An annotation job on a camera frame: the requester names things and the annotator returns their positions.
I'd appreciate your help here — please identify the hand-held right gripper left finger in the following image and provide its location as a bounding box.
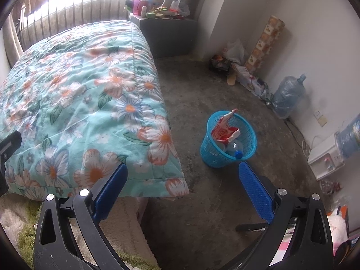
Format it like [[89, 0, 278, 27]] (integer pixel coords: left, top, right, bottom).
[[33, 162, 128, 270]]

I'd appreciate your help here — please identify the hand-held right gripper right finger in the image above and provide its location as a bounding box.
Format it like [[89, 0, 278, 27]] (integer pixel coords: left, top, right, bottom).
[[222, 161, 334, 270]]

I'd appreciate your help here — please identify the clear plastic bottle blue cap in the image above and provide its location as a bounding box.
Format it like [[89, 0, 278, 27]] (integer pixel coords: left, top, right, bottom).
[[216, 139, 245, 159]]

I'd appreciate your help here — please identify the blue plastic basket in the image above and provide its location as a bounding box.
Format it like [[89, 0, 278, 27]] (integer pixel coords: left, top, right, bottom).
[[200, 110, 258, 168]]

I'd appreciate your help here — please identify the large red white snack bag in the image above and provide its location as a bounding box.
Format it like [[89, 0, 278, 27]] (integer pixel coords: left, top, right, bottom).
[[211, 109, 241, 142]]

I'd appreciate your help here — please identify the green white fluffy rug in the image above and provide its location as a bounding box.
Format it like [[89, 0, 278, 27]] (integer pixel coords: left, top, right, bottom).
[[0, 194, 158, 270]]

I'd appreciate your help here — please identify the patterned bag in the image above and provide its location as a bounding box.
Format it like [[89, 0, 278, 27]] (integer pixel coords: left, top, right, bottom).
[[319, 178, 342, 194]]

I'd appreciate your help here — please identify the white water dispenser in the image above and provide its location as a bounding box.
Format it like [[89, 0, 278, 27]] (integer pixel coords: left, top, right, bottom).
[[307, 133, 346, 180]]

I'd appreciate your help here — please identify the pink white plush toy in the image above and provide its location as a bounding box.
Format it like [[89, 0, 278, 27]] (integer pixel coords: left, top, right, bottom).
[[326, 205, 351, 248]]

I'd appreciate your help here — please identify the floral turquoise blanket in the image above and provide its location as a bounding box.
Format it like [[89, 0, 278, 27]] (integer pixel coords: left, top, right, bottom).
[[0, 20, 190, 201]]

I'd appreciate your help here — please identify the clear water jug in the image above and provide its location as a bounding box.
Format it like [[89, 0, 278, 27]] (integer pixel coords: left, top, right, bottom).
[[271, 74, 307, 120]]

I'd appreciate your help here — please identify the beige curtain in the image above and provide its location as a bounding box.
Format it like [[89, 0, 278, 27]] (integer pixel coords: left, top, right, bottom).
[[3, 14, 24, 68]]

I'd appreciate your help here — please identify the blue water jug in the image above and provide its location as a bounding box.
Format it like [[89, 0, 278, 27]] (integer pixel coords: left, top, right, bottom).
[[336, 114, 360, 159]]

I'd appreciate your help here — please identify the white printed wrapper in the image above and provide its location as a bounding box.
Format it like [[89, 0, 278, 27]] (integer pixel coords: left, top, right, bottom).
[[232, 63, 270, 93]]

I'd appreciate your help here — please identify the dark box of scraps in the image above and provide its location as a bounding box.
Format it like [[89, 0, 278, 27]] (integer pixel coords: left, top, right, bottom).
[[209, 54, 232, 72]]

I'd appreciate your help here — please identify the translucent plastic bag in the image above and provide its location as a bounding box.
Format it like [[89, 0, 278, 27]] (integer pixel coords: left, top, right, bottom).
[[225, 38, 249, 64]]

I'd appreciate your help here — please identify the metal balcony railing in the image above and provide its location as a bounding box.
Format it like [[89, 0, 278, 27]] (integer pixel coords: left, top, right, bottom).
[[17, 0, 133, 51]]

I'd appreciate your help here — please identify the tall printed box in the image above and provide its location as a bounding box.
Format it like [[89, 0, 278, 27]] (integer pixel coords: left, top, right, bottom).
[[244, 15, 285, 75]]

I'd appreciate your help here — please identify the grey cabinet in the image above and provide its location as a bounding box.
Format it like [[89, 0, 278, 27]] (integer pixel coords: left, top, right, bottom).
[[128, 13, 199, 59]]

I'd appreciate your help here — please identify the pile of small packets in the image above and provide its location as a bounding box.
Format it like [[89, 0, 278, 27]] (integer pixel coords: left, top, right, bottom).
[[146, 6, 186, 20]]

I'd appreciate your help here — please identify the white plastic bag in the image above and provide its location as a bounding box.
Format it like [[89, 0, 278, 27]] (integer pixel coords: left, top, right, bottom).
[[170, 0, 190, 17]]

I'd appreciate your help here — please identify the white cable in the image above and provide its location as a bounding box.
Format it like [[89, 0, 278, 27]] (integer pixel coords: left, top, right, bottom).
[[302, 133, 324, 158]]

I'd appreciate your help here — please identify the wall socket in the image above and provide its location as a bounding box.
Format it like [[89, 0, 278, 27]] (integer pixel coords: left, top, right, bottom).
[[314, 109, 328, 126]]

